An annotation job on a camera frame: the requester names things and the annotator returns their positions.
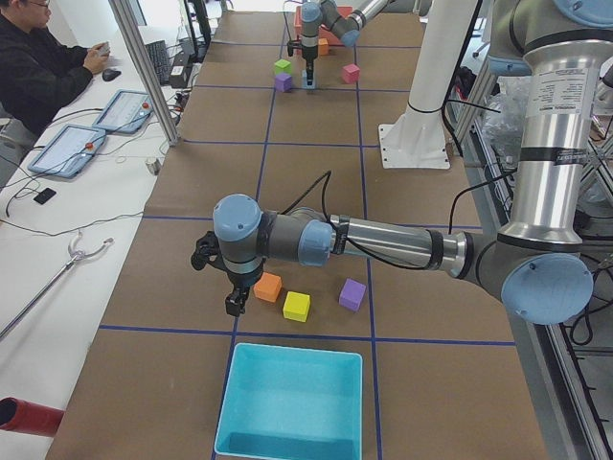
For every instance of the light blue foam block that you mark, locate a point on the light blue foam block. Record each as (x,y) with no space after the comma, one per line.
(308,82)

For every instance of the teach pendant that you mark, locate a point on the teach pendant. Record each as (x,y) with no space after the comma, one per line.
(69,151)
(125,113)

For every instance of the red bottle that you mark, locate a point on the red bottle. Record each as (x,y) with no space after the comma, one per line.
(30,417)

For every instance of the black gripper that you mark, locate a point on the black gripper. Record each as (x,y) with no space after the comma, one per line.
(238,282)
(309,54)

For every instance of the purple foam block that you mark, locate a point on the purple foam block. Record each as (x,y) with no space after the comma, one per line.
(351,295)
(283,82)

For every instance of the orange foam block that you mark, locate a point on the orange foam block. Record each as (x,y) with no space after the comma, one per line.
(268,287)
(323,47)

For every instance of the purple foam block right side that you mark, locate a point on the purple foam block right side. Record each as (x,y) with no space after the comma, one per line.
(283,82)

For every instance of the small metal cylinder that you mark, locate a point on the small metal cylinder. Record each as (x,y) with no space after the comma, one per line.
(153,164)

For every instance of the aluminium frame post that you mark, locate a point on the aluminium frame post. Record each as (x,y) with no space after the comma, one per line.
(126,21)

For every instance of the yellow foam block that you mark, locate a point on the yellow foam block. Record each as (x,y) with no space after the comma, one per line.
(296,306)

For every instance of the black keyboard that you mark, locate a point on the black keyboard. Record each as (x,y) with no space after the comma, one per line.
(159,58)

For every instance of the black phone on table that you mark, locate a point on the black phone on table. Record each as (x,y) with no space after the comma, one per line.
(44,196)

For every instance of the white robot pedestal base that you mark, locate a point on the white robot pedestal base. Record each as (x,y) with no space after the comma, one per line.
(416,139)

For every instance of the metal reacher tool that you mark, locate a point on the metal reacher tool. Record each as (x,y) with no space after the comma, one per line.
(76,256)

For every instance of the cyan plastic bin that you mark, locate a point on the cyan plastic bin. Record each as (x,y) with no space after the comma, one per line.
(291,403)

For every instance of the seated person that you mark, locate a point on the seated person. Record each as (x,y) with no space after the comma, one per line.
(39,75)

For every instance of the green foam block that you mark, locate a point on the green foam block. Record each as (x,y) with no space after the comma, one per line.
(282,66)

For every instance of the purple foam block left side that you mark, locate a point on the purple foam block left side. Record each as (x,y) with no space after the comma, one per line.
(351,295)

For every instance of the black computer mouse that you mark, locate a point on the black computer mouse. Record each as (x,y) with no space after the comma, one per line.
(109,74)

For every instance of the orange foam block left side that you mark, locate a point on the orange foam block left side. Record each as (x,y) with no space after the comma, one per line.
(268,287)

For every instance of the teach pendant near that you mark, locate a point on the teach pendant near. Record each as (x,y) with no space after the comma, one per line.
(69,151)

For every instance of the orange foam block right side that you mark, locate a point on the orange foam block right side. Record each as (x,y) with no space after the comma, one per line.
(323,47)

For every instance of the teach pendant far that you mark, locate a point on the teach pendant far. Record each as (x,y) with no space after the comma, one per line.
(125,113)

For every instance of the pink foam block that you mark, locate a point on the pink foam block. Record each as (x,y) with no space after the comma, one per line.
(350,73)

